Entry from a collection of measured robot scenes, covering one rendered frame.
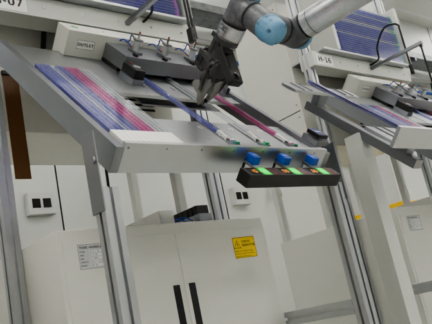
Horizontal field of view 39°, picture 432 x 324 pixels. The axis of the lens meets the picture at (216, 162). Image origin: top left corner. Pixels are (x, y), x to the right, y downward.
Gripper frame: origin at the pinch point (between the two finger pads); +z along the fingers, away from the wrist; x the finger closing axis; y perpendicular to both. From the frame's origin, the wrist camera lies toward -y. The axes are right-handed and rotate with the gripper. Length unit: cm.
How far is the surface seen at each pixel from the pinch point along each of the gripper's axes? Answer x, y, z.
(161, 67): 3.5, 20.1, 0.4
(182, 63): -4.5, 20.9, -1.5
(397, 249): -52, -53, 16
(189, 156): 28.9, -33.7, -4.4
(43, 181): -32, 121, 126
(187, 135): 22.7, -23.6, -3.3
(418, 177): -317, 78, 93
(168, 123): 23.5, -16.0, -2.0
